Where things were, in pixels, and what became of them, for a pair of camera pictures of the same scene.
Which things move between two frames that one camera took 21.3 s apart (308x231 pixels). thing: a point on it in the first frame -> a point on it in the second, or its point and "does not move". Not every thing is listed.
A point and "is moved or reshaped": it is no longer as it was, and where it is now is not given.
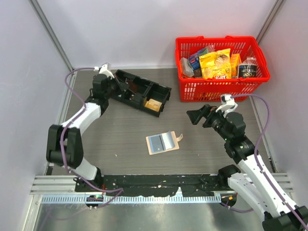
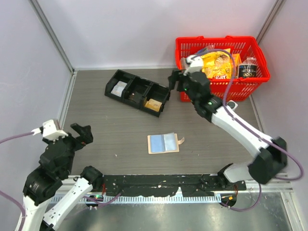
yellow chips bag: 217,65 does not move
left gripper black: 119,93 -> 84,132
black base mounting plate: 159,185 does not move
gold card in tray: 153,105 does not move
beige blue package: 163,142 is moved or reshaped
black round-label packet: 247,70 does not move
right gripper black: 196,115 -> 176,74
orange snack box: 235,60 does not move
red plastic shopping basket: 207,68 does not move
